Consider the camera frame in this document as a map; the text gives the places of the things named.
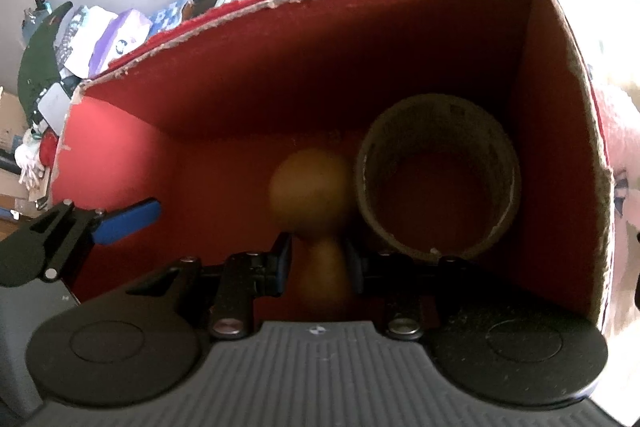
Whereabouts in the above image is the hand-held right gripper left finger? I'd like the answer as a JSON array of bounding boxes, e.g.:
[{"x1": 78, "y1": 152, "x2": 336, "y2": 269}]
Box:
[{"x1": 125, "y1": 232, "x2": 294, "y2": 341}]

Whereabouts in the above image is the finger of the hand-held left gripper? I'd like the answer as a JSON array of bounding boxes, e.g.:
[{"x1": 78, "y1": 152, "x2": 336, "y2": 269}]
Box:
[{"x1": 0, "y1": 199, "x2": 162, "y2": 289}]

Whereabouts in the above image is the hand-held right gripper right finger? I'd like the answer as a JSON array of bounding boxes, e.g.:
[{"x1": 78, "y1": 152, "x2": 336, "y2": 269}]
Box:
[{"x1": 342, "y1": 239, "x2": 501, "y2": 341}]

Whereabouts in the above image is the yellow-brown wooden gourd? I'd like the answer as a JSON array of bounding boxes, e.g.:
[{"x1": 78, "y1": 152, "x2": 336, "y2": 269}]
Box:
[{"x1": 267, "y1": 148, "x2": 359, "y2": 323}]

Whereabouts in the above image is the red cardboard box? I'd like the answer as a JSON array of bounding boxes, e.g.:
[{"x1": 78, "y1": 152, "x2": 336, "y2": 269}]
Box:
[{"x1": 50, "y1": 0, "x2": 615, "y2": 344}]

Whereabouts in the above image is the red plush toy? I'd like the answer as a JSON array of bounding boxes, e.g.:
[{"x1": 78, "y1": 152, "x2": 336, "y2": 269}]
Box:
[{"x1": 38, "y1": 134, "x2": 61, "y2": 168}]

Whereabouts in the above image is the white cube box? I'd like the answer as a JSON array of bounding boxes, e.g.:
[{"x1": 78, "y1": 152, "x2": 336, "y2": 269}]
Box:
[{"x1": 37, "y1": 86, "x2": 72, "y2": 134}]

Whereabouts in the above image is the brown cardboard carton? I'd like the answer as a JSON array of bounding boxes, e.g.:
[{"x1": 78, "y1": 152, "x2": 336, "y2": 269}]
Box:
[{"x1": 0, "y1": 88, "x2": 32, "y2": 220}]

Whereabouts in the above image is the brown cylindrical cup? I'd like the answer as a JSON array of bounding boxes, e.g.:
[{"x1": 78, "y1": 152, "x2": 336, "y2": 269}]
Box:
[{"x1": 354, "y1": 94, "x2": 522, "y2": 264}]

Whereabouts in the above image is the purple tissue pack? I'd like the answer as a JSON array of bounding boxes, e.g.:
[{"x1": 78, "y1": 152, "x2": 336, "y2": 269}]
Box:
[{"x1": 89, "y1": 9, "x2": 153, "y2": 76}]

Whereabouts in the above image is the dark green cloth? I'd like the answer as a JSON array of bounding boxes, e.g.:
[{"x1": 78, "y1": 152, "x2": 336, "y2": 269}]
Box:
[{"x1": 16, "y1": 2, "x2": 76, "y2": 120}]

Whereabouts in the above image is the white crumpled plastic bag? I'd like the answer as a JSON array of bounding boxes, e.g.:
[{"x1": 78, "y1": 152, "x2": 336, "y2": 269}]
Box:
[{"x1": 54, "y1": 4, "x2": 120, "y2": 80}]

